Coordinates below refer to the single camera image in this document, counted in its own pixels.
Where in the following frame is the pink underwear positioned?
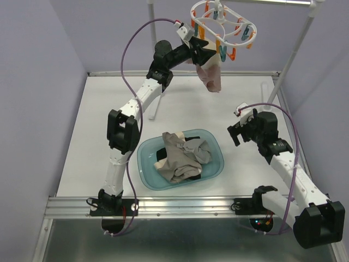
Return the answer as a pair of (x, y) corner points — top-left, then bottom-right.
(196, 52), (221, 93)

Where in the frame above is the black underwear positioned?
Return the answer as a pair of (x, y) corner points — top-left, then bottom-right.
(157, 137), (201, 180)

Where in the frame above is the dark grey underwear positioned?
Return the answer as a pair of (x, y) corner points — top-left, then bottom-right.
(176, 138), (212, 164)

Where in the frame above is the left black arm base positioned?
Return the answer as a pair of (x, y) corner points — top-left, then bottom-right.
(86, 198), (139, 236)

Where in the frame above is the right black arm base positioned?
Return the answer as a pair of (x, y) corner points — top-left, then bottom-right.
(230, 197), (274, 233)

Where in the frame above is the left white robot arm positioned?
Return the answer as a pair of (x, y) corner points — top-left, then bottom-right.
(98, 37), (216, 205)

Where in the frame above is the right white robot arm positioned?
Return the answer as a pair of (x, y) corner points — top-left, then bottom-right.
(227, 110), (345, 249)

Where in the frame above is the white clip hanger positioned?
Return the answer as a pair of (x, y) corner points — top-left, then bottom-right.
(190, 1), (257, 62)

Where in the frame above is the teal plastic basin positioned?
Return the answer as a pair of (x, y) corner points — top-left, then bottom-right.
(137, 129), (224, 191)

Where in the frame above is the white drying rack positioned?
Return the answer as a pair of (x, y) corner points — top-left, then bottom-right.
(146, 0), (327, 121)

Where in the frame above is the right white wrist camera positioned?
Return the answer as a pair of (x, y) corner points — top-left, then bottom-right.
(234, 103), (254, 120)

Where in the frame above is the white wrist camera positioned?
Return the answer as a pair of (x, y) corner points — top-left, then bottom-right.
(174, 20), (195, 44)
(234, 103), (254, 120)

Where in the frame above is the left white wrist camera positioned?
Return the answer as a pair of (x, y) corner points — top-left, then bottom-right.
(174, 20), (195, 44)

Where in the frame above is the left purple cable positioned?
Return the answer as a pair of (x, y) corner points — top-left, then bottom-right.
(105, 18), (180, 237)

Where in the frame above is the aluminium mounting rail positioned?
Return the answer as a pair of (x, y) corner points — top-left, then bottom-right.
(43, 193), (335, 219)

